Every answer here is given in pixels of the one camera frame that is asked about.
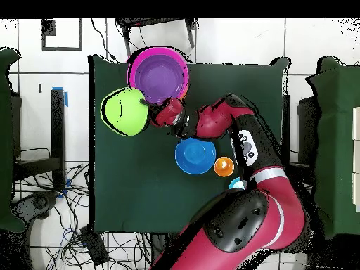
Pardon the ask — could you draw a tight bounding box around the green bowl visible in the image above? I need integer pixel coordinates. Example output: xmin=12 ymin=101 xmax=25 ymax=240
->
xmin=100 ymin=87 xmax=150 ymax=138

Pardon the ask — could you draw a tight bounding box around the large pink bowl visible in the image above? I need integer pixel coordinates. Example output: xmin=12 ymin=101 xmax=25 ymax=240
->
xmin=126 ymin=46 xmax=190 ymax=106

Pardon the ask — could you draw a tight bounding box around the blue bowl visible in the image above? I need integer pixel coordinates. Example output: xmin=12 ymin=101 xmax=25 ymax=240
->
xmin=174 ymin=136 xmax=217 ymax=176

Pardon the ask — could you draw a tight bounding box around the orange cup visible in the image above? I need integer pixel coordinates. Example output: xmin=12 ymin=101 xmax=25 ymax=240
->
xmin=213 ymin=156 xmax=235 ymax=178

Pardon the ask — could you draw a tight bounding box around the blue tape strip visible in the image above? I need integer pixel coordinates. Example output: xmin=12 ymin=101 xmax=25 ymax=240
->
xmin=52 ymin=86 xmax=69 ymax=108

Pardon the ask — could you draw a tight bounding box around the black stool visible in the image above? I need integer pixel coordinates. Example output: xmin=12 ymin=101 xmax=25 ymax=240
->
xmin=115 ymin=18 xmax=200 ymax=59

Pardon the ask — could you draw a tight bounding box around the dark green tablecloth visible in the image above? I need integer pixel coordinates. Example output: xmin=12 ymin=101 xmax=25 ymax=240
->
xmin=87 ymin=54 xmax=290 ymax=236

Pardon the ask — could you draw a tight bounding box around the black bench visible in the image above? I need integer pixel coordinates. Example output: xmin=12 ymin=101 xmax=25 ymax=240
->
xmin=12 ymin=88 xmax=67 ymax=192
xmin=281 ymin=94 xmax=320 ymax=195

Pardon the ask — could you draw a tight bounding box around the small ribbed cyan bowl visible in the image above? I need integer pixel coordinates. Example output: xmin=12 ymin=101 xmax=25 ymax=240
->
xmin=228 ymin=176 xmax=246 ymax=191

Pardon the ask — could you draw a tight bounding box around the green clothed side table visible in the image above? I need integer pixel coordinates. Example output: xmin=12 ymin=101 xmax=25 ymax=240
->
xmin=305 ymin=55 xmax=360 ymax=240
xmin=0 ymin=46 xmax=27 ymax=233

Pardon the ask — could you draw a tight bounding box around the black floor box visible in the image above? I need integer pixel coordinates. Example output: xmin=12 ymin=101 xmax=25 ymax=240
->
xmin=77 ymin=226 xmax=110 ymax=267

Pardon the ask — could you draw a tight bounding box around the white drawer unit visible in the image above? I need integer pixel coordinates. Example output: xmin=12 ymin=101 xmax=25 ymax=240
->
xmin=352 ymin=106 xmax=360 ymax=212

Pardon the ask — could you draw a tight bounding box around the black square frame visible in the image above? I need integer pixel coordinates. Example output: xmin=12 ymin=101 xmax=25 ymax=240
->
xmin=41 ymin=18 xmax=84 ymax=52

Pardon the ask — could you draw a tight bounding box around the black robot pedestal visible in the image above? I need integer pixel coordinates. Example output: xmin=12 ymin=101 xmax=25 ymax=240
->
xmin=150 ymin=233 xmax=172 ymax=265

